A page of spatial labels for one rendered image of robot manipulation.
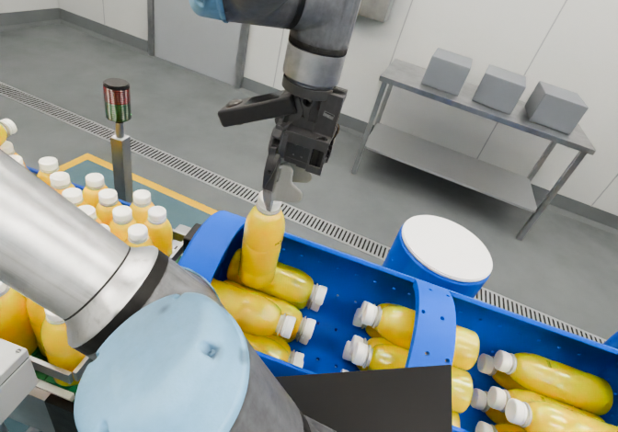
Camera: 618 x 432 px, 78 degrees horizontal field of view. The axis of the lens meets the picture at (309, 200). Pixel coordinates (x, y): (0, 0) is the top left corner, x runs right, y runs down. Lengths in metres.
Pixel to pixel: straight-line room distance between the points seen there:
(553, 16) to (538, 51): 0.27
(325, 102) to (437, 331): 0.41
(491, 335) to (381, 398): 0.54
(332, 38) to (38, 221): 0.34
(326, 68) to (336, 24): 0.05
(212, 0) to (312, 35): 0.12
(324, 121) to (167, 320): 0.32
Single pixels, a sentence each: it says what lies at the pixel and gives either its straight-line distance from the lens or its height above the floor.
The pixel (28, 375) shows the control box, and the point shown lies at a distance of 0.79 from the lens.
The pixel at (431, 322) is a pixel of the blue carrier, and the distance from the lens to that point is 0.69.
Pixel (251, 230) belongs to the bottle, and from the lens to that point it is 0.64.
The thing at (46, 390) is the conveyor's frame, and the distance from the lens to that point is 0.94.
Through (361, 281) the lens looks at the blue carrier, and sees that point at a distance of 0.87.
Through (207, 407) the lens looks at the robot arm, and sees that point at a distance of 0.27.
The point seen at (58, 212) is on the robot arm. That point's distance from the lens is 0.39.
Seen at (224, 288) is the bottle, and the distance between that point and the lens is 0.72.
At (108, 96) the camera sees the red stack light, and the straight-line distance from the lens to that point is 1.14.
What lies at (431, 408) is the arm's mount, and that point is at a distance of 0.44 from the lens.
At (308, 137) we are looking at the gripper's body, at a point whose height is 1.48.
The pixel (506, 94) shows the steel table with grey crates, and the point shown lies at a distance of 3.25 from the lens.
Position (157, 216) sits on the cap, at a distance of 0.92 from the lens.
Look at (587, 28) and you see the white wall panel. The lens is 4.01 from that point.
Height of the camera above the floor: 1.70
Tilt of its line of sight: 35 degrees down
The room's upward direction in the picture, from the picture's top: 16 degrees clockwise
